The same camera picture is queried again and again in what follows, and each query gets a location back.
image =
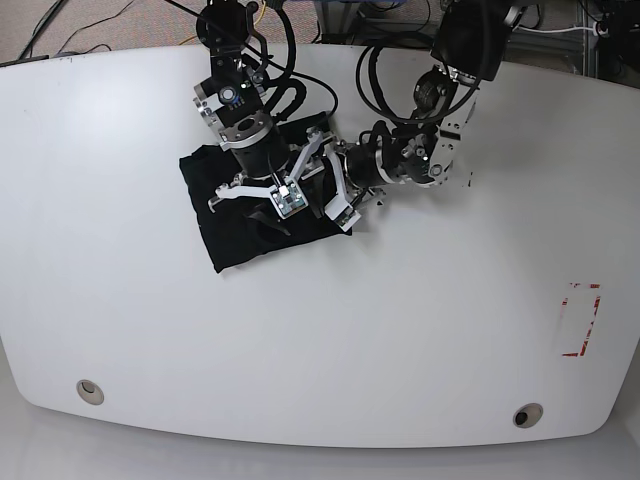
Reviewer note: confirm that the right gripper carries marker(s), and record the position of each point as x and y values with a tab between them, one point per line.
266	224

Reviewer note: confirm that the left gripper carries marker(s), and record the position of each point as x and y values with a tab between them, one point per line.
349	199

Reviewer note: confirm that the black t-shirt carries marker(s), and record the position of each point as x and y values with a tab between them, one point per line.
236	231

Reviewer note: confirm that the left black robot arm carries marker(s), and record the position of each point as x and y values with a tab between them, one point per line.
468	47

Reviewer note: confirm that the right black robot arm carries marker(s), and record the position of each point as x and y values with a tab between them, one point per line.
243	107

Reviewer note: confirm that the red tape rectangle marker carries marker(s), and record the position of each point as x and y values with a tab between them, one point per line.
578	314

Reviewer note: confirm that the left table grommet hole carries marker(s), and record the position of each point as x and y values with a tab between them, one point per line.
90	392

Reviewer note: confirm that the table grommet hole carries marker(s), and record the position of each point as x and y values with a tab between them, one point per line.
90	392
528	415

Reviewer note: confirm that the right table grommet hole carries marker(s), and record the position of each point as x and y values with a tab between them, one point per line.
528	415

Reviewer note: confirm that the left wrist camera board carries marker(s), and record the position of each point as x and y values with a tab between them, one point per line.
342	215

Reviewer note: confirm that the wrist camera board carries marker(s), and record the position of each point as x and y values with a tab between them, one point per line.
342	215
288	199

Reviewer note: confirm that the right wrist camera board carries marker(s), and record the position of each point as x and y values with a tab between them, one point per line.
288	199

